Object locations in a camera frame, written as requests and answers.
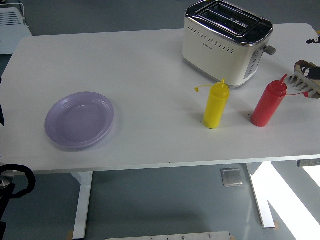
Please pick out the cream toaster with chrome top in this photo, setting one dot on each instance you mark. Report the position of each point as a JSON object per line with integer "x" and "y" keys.
{"x": 212, "y": 60}

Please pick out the red squeeze bottle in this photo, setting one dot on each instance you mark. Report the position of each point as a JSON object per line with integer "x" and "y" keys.
{"x": 266, "y": 107}

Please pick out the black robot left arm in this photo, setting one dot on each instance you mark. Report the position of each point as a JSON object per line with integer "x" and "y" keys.
{"x": 5, "y": 212}

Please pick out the yellow squeeze bottle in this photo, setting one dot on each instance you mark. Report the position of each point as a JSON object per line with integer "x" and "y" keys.
{"x": 215, "y": 110}

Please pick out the slice of brown bread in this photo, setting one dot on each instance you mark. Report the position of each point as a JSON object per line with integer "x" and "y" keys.
{"x": 298, "y": 66}

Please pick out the grey table control panel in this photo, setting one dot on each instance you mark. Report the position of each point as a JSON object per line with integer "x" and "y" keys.
{"x": 308, "y": 163}

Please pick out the metal toast rack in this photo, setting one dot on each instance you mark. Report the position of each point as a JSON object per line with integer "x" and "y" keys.
{"x": 300, "y": 83}

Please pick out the white table leg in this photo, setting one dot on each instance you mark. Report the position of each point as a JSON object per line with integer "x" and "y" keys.
{"x": 82, "y": 200}
{"x": 262, "y": 200}

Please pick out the purple plastic plate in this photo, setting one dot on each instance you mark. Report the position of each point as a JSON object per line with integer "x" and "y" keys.
{"x": 77, "y": 122}

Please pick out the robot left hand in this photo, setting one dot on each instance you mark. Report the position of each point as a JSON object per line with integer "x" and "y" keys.
{"x": 1, "y": 117}

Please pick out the white slatted heater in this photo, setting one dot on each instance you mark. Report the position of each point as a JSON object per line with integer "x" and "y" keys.
{"x": 12, "y": 27}

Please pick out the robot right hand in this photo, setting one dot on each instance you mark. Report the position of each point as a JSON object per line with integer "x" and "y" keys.
{"x": 310, "y": 71}

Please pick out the silver floor socket cover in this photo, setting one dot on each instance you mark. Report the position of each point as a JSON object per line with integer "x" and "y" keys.
{"x": 231, "y": 177}

